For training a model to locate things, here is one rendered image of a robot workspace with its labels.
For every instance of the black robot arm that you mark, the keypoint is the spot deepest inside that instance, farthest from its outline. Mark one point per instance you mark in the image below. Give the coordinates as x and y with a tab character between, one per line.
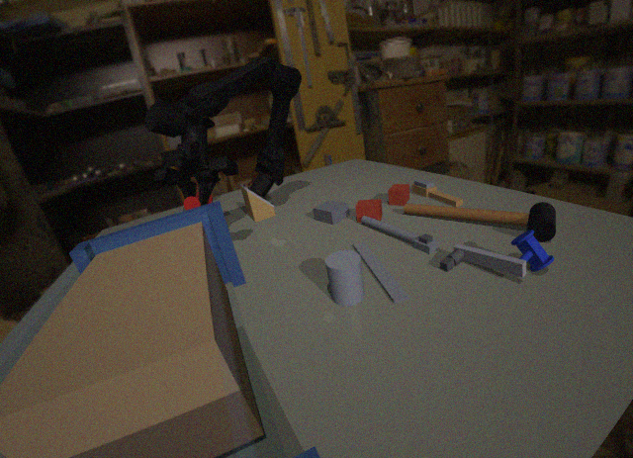
210	98

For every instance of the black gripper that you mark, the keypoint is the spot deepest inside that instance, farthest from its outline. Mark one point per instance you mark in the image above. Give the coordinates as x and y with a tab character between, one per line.
206	174

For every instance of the grey cylinder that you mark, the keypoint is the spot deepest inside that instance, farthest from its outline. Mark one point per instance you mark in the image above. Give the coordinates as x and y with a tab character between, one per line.
344	272

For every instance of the black-headed mallet with wooden handle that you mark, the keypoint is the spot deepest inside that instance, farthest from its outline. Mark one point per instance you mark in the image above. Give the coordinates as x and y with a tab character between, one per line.
542	218

